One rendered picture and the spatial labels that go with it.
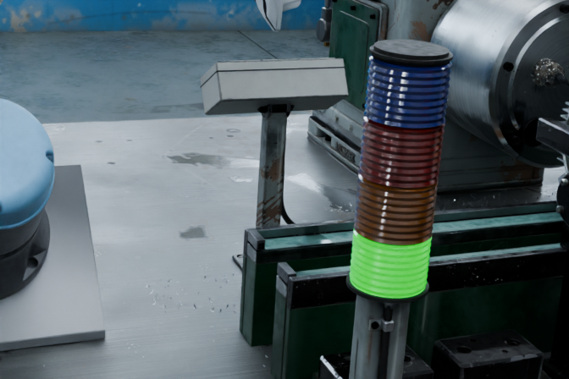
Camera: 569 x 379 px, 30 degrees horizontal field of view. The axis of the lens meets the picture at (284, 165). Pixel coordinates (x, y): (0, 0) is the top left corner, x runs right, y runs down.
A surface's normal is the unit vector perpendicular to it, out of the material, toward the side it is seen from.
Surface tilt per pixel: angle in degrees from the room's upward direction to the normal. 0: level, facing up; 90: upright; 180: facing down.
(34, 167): 53
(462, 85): 99
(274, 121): 90
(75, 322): 47
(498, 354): 0
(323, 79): 60
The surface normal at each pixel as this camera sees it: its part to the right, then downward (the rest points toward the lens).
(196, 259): 0.06, -0.95
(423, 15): 0.36, 0.32
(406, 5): -0.93, 0.06
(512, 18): -0.63, -0.60
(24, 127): 0.41, -0.33
